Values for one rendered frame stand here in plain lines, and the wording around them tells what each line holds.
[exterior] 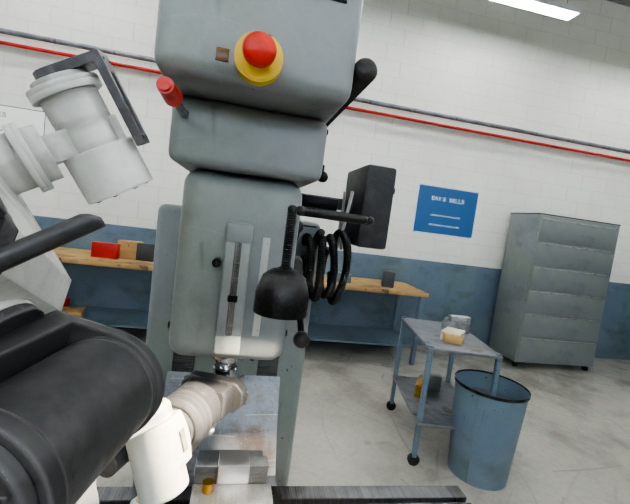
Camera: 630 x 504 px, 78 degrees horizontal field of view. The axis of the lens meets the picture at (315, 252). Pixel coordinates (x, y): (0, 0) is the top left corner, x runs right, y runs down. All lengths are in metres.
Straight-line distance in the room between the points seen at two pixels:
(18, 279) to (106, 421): 0.11
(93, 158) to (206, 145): 0.25
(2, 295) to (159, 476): 0.35
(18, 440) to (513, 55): 6.42
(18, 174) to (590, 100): 6.99
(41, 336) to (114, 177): 0.15
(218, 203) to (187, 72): 0.20
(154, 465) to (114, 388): 0.29
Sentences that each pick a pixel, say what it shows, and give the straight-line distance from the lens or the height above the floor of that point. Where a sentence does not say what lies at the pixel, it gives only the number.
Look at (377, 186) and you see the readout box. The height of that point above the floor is 1.67.
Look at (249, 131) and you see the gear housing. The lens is 0.63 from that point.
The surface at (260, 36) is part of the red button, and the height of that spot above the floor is 1.77.
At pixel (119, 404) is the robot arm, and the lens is 0.32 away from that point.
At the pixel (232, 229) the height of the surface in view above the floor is 1.54.
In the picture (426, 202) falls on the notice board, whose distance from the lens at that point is 5.50.
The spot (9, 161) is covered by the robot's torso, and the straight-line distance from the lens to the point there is 0.42.
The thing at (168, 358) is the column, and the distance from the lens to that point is 1.21.
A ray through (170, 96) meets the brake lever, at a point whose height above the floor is 1.69.
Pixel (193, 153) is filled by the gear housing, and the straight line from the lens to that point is 0.63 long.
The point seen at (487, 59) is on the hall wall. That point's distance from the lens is 6.24.
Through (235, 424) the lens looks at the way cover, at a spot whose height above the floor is 0.97.
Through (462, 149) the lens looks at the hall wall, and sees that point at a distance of 5.80.
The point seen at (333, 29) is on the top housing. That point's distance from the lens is 0.58.
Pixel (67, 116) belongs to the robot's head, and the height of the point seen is 1.63.
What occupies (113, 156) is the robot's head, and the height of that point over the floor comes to 1.60.
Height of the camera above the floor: 1.57
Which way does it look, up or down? 5 degrees down
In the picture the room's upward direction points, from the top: 7 degrees clockwise
